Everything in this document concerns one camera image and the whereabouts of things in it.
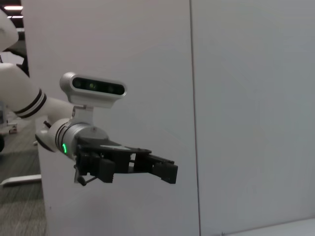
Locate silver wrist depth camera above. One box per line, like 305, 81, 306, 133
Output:
59, 71, 127, 109

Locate white floor stand foot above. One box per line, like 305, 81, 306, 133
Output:
0, 174, 42, 188

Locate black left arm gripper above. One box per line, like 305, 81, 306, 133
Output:
74, 136, 179, 187

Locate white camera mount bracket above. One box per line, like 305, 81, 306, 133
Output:
71, 105, 95, 129

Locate white equipment cart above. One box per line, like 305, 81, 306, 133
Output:
0, 100, 20, 136

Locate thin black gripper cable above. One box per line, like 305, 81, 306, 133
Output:
78, 175, 97, 187

